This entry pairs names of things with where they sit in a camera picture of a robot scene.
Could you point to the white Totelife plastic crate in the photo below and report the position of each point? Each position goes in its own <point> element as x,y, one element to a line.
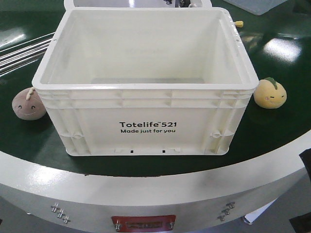
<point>146,81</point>

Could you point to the yellow round plush toy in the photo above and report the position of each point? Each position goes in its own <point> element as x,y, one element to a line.
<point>270,94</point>

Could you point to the pink round plush toy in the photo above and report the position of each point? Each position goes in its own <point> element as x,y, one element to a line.
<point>27,105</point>

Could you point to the white outer conveyor rim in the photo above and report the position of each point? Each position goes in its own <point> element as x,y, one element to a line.
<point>198,200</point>

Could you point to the red label plate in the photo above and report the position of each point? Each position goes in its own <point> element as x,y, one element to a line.
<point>143,224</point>

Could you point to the small yellow toy piece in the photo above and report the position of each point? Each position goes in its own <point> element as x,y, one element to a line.
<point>239,23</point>

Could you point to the clear plastic storage bin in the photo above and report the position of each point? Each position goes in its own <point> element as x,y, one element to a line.
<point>256,7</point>

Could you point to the steel roller conveyor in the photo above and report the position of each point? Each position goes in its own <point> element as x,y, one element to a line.
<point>24,53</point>

